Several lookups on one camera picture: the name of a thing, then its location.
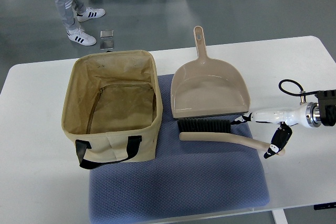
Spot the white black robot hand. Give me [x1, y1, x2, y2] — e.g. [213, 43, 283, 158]
[232, 102, 321, 159]

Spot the pink hand broom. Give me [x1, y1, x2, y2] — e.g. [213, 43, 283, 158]
[177, 118, 285, 158]

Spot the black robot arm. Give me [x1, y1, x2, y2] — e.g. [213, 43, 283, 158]
[278, 79, 335, 127]

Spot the yellow fabric bag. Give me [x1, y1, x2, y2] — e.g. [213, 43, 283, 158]
[61, 50, 163, 169]

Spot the black table control panel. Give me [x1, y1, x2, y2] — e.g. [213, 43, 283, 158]
[313, 202, 336, 210]

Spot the white table leg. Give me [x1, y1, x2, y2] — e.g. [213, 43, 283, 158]
[271, 209, 288, 224]

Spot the pink dustpan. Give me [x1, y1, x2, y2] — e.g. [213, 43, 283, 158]
[171, 26, 250, 119]

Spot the blue textured cushion mat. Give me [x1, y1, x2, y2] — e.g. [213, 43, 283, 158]
[89, 75, 269, 223]

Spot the white striped sneaker far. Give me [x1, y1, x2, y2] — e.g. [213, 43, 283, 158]
[76, 7, 106, 22]

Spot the white striped sneaker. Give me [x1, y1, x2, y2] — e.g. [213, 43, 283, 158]
[67, 27, 97, 46]
[76, 7, 106, 22]

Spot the white striped sneaker near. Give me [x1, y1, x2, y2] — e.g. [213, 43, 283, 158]
[67, 27, 97, 46]

